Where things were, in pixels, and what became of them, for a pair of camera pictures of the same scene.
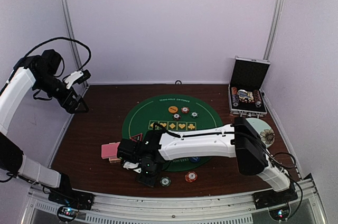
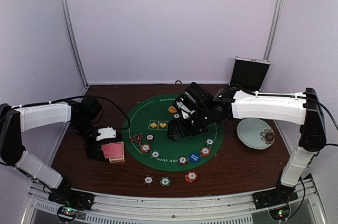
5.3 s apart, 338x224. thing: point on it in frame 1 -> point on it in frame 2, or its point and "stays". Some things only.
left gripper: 70,107 -> 93,155
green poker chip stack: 165,181 stays
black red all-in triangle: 138,138 stays
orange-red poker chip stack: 191,176 stays
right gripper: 148,181 -> 185,131
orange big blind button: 173,109 stays
